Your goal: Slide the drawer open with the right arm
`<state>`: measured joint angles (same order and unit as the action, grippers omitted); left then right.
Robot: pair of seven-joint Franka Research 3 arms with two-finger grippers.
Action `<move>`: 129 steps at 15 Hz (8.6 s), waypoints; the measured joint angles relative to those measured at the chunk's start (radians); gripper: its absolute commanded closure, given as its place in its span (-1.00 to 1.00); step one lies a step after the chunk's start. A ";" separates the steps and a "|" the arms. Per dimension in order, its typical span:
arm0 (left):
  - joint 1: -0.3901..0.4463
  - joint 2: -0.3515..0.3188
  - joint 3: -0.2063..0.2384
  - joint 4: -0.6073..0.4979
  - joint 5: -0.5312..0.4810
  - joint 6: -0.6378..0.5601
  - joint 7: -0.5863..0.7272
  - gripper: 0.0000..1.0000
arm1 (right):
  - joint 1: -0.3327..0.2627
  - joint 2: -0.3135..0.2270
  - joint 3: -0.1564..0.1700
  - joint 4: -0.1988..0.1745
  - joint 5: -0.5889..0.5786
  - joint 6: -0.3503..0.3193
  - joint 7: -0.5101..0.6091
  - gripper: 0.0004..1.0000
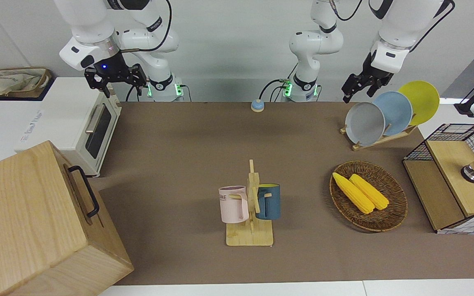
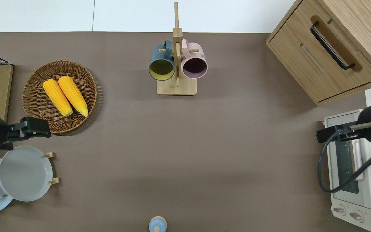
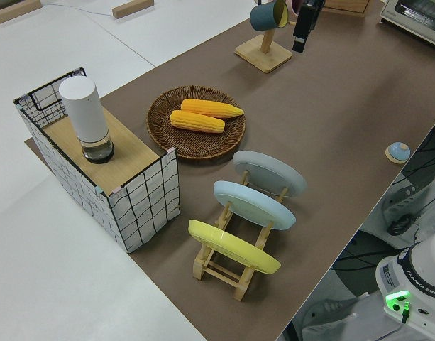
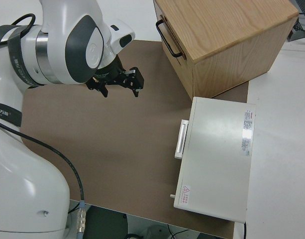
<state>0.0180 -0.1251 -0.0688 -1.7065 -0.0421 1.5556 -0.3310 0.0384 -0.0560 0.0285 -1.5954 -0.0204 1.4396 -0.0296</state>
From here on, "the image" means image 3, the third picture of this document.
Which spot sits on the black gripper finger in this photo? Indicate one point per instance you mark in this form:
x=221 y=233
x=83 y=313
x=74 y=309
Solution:
x=298 y=44

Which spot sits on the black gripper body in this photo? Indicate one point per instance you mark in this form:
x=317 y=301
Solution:
x=305 y=21

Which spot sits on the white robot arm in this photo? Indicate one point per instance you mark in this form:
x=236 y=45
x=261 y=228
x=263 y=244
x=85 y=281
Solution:
x=426 y=263

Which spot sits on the wooden drawer cabinet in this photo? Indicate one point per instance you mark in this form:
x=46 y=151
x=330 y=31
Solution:
x=345 y=7

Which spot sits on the pink mug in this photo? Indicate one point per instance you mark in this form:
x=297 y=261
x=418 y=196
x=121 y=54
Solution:
x=295 y=4

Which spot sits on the wooden mug tree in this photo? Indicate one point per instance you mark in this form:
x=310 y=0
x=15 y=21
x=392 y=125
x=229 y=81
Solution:
x=263 y=57

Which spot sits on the dark blue mug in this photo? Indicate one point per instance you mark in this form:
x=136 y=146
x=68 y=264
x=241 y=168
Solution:
x=263 y=17

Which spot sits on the brown table mat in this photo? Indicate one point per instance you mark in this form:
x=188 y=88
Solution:
x=327 y=106

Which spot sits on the yellow corn cob pointed tip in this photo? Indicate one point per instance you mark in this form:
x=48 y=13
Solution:
x=210 y=107

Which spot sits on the white toaster oven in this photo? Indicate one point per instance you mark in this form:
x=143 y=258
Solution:
x=416 y=14

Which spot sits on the yellow corn cob blunt tip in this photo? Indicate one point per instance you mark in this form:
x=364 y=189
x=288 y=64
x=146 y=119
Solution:
x=197 y=121

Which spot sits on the grey plate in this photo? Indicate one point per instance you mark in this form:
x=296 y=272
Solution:
x=270 y=172

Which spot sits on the blue service bell wooden base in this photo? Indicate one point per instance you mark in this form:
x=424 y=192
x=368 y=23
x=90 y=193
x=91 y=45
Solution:
x=398 y=151

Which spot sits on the round brown wicker basket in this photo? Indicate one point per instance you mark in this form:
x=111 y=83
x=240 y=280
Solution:
x=188 y=142

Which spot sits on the light blue plate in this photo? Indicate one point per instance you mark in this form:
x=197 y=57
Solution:
x=252 y=204

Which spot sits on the wooden block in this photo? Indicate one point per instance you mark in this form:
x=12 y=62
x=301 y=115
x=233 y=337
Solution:
x=8 y=15
x=132 y=9

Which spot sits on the white power strip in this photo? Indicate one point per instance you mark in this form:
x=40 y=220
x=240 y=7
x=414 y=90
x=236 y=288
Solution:
x=405 y=204

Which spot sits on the yellow plate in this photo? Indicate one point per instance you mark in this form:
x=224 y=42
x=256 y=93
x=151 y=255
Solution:
x=231 y=245

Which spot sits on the white cylindrical grinder glass base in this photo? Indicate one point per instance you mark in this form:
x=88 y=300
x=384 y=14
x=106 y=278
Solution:
x=83 y=106

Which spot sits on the wooden plate rack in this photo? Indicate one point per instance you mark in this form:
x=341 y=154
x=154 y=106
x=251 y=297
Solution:
x=220 y=275

